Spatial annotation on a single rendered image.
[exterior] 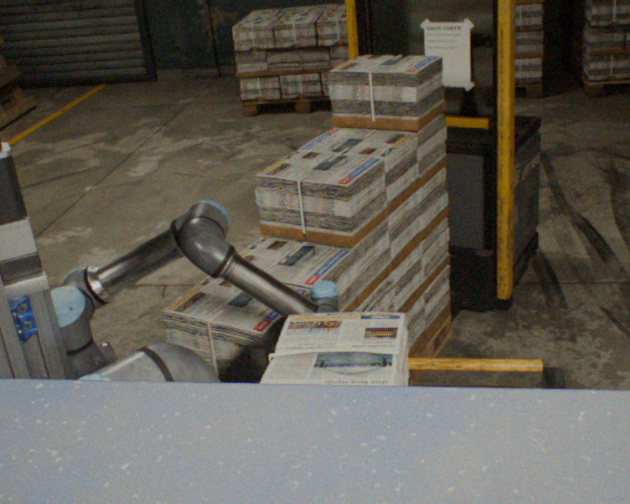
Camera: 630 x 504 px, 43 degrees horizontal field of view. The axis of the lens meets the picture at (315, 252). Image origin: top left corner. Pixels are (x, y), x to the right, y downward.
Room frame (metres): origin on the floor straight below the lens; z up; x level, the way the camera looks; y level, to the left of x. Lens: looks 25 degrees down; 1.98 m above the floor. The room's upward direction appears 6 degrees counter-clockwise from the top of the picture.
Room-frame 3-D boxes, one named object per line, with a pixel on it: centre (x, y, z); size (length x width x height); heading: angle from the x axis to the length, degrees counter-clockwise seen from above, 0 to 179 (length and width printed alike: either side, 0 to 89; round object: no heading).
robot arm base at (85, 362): (1.91, 0.68, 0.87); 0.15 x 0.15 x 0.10
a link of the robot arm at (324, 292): (1.98, -0.01, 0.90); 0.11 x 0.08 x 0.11; 176
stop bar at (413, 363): (1.76, -0.33, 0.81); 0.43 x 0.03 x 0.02; 78
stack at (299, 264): (2.58, 0.03, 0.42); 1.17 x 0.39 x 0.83; 148
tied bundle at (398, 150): (2.95, -0.20, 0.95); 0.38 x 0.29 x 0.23; 58
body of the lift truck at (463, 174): (3.88, -0.78, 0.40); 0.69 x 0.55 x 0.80; 58
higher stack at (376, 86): (3.20, -0.36, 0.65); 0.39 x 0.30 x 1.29; 58
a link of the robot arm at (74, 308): (1.91, 0.68, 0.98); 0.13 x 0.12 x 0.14; 176
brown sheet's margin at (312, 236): (2.70, -0.05, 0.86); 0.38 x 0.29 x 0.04; 58
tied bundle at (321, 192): (2.70, -0.05, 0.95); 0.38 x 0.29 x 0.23; 58
